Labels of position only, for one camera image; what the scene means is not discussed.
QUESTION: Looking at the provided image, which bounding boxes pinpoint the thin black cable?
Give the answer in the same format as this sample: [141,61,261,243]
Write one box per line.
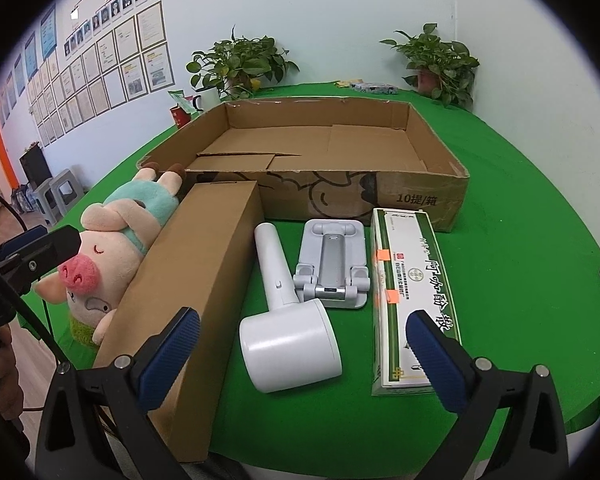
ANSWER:
[0,182,28,233]

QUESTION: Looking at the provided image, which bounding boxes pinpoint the pink pig plush toy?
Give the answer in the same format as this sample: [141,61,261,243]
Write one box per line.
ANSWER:
[34,162,186,348]

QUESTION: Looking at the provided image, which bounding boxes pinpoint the bushy potted green plant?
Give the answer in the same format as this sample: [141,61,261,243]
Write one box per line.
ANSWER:
[186,25,301,101]

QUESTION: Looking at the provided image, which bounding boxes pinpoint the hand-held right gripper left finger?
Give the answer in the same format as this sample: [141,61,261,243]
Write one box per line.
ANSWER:
[34,306,216,480]

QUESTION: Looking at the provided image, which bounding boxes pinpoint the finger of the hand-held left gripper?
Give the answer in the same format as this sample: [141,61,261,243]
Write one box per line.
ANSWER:
[0,225,84,294]
[0,226,49,262]

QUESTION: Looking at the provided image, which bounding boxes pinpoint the grey folding phone stand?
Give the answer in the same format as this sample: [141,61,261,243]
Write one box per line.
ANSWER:
[292,219,371,309]

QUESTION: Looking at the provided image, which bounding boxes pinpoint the large cardboard box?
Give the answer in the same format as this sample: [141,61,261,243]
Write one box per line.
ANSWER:
[136,97,471,233]

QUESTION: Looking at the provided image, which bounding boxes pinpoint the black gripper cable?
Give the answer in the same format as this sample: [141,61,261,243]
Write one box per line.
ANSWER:
[0,259,73,368]

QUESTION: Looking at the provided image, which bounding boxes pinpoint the group of framed wall certificates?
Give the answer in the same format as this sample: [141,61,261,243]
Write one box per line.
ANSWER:
[0,0,176,146]

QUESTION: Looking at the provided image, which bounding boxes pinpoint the white hair dryer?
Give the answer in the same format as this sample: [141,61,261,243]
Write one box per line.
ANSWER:
[239,222,343,393]

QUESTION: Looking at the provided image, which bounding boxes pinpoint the grey plastic stool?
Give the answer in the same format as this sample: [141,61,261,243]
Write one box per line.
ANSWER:
[32,180,63,223]
[50,169,86,206]

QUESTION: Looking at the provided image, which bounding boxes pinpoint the long brown cardboard box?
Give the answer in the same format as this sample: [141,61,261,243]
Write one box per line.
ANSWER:
[92,180,266,463]

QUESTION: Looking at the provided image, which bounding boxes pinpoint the white and green medicine box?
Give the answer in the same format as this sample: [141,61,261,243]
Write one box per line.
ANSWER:
[370,207,463,397]

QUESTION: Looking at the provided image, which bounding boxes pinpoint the water bottles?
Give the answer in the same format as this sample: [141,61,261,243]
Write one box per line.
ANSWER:
[10,187,36,213]

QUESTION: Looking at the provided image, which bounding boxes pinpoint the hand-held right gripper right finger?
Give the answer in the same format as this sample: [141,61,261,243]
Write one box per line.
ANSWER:
[405,309,571,480]

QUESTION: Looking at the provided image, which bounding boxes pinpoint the potted green plant red pot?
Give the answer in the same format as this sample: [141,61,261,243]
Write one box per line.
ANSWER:
[379,22,481,111]

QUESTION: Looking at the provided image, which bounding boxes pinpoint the person's left hand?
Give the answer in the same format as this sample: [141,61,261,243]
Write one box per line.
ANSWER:
[0,327,31,423]

